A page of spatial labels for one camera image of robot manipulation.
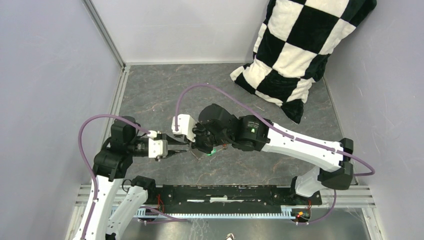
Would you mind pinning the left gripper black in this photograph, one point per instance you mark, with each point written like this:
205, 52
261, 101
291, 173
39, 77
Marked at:
169, 153

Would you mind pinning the black white checkered blanket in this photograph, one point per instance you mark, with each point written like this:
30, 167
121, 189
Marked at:
293, 46

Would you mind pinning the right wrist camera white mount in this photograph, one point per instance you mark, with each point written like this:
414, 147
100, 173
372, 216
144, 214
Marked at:
183, 123

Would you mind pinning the white toothed cable duct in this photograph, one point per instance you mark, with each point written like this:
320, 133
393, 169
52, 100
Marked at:
285, 213

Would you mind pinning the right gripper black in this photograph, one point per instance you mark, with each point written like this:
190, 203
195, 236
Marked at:
197, 144

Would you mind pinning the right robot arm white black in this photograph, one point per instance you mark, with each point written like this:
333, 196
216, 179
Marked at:
332, 169

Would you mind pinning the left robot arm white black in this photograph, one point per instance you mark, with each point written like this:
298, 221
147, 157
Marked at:
108, 171

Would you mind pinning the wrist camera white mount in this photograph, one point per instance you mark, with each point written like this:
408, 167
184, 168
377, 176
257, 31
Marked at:
183, 123
157, 145

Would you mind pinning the aluminium corner frame post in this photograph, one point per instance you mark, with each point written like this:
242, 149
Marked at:
101, 27

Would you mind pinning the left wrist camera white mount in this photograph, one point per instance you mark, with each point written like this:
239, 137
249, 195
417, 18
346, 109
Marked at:
157, 145

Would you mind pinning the green capped key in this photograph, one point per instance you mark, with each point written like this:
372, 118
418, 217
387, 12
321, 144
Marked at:
212, 152

